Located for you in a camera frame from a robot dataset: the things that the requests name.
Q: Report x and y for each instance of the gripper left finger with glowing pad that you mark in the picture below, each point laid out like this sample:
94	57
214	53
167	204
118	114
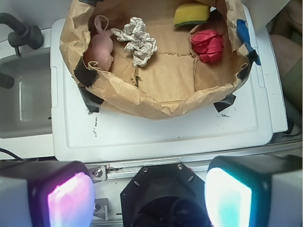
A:
45	194

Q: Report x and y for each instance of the yellow green sponge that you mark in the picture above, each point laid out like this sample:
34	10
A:
192	13

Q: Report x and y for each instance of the white plastic bin lid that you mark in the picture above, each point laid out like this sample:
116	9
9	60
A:
108	136

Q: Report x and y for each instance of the white sink basin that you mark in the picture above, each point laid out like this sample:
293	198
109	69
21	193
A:
25	109

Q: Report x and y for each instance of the brown paper bag tray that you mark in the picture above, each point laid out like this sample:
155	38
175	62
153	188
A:
174	81

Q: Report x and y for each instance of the white crumpled paper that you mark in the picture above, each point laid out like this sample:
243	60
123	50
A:
139	42

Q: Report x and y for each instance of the pink rubber glove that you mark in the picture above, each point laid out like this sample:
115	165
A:
101	45

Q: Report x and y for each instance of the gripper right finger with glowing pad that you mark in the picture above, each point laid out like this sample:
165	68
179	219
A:
255	191

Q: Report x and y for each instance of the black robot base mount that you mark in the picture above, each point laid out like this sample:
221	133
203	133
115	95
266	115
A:
168	195

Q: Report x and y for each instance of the red crumpled paper ball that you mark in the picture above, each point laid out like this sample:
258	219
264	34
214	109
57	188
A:
208	44

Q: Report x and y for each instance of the black sink faucet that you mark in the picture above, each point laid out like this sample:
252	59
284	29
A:
23	34

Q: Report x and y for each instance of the blue masking tape piece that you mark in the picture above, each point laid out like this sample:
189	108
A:
243	34

